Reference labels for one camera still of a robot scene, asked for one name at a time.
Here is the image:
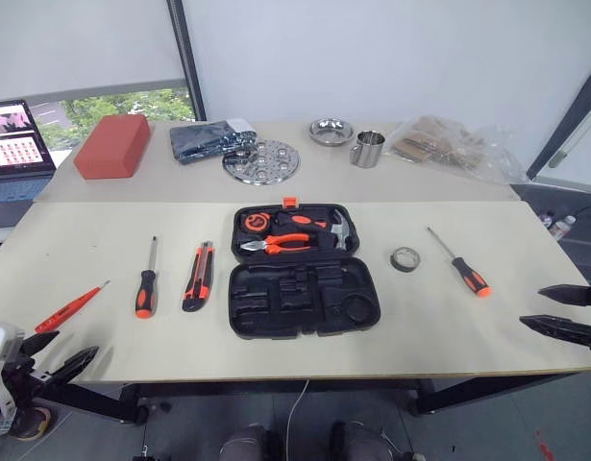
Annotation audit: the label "shallow steel bowl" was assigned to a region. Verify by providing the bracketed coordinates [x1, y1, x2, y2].
[308, 117, 356, 147]

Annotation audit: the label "thin shaft orange black screwdriver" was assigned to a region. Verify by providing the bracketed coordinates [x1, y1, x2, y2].
[426, 226, 494, 301]

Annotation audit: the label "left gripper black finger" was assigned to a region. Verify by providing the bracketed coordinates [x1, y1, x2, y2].
[21, 329, 62, 358]
[49, 346, 101, 386]

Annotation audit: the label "orange black utility knife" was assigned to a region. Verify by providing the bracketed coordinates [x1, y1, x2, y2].
[181, 240, 215, 313]

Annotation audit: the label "red voltage tester pen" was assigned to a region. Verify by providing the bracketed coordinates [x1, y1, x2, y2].
[34, 279, 111, 334]

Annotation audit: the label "dark cloth in plastic bag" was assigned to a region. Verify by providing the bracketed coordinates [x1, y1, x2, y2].
[169, 117, 259, 165]

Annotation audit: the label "black plastic tool case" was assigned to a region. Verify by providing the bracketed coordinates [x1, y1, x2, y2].
[228, 195, 383, 342]

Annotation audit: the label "clear plastic bottle white cap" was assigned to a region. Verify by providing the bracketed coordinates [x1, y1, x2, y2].
[548, 215, 578, 242]

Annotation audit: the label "red rectangular block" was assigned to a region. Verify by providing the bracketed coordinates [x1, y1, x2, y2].
[73, 113, 152, 182]

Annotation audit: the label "orange black tape measure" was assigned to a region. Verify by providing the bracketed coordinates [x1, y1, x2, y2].
[241, 213, 274, 235]

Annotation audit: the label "black table frame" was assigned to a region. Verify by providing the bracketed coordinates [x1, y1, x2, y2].
[33, 369, 591, 426]

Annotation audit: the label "thin white cable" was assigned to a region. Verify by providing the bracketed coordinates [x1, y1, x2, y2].
[283, 378, 311, 461]

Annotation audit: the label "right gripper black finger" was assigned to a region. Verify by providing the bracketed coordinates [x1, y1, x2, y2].
[536, 283, 591, 309]
[518, 313, 591, 352]

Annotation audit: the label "perforated steel steamer plate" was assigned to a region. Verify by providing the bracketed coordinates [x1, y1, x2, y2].
[221, 137, 302, 185]

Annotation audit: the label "orange handled pliers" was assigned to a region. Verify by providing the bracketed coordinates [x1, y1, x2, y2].
[239, 232, 312, 256]

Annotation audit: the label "steel mug with handle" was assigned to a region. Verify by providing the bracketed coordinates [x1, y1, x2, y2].
[349, 131, 387, 169]

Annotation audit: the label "thick shaft orange black screwdriver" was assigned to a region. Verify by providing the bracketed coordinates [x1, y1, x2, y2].
[134, 234, 160, 320]

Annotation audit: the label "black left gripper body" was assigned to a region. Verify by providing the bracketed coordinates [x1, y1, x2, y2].
[3, 352, 55, 387]

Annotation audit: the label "black window frame post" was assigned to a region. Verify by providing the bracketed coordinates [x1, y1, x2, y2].
[166, 0, 209, 122]

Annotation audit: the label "claw hammer orange black handle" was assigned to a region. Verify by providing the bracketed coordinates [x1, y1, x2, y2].
[275, 207, 356, 252]

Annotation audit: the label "grey tape roll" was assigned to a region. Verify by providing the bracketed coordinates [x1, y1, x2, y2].
[389, 245, 424, 276]

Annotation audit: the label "black slanted frame bar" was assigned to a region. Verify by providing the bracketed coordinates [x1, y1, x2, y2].
[525, 61, 591, 182]

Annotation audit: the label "clear bag of brown items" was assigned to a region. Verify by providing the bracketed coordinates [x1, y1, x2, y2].
[384, 114, 520, 184]

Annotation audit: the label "dark rounded shape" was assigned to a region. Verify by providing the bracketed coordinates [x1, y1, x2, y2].
[219, 424, 273, 461]
[330, 421, 393, 461]

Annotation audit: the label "open laptop computer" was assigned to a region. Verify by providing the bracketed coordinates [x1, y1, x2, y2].
[0, 99, 59, 230]

